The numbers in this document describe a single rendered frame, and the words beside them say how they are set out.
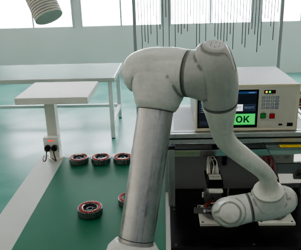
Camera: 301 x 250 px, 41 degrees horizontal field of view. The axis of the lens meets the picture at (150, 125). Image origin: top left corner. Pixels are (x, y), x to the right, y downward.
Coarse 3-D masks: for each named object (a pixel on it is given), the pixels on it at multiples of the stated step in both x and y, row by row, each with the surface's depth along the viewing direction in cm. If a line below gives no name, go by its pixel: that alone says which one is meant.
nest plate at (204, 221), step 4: (200, 216) 172; (204, 216) 172; (200, 220) 169; (204, 220) 169; (208, 220) 169; (212, 220) 169; (200, 224) 167; (204, 224) 167; (208, 224) 167; (212, 224) 167; (216, 224) 167
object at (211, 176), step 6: (204, 174) 188; (210, 174) 179; (216, 174) 179; (210, 180) 174; (216, 180) 173; (222, 180) 173; (210, 186) 174; (216, 186) 174; (222, 186) 174; (210, 192) 173; (216, 192) 173; (222, 192) 173
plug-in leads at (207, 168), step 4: (208, 156) 182; (208, 160) 183; (212, 160) 180; (216, 160) 180; (208, 164) 185; (216, 164) 182; (208, 168) 180; (216, 168) 183; (208, 172) 181; (212, 172) 181; (216, 172) 183
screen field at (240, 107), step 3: (237, 105) 171; (240, 105) 171; (243, 105) 171; (246, 105) 171; (249, 105) 170; (252, 105) 170; (255, 105) 170; (237, 108) 171; (240, 108) 171; (243, 108) 171; (246, 108) 171; (249, 108) 171; (252, 108) 171
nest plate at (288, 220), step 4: (288, 216) 170; (268, 220) 168; (272, 220) 168; (276, 220) 168; (280, 220) 168; (284, 220) 167; (288, 220) 167; (292, 220) 167; (260, 224) 166; (264, 224) 166; (268, 224) 166; (272, 224) 166; (276, 224) 166; (280, 224) 166; (284, 224) 166; (288, 224) 166; (292, 224) 166
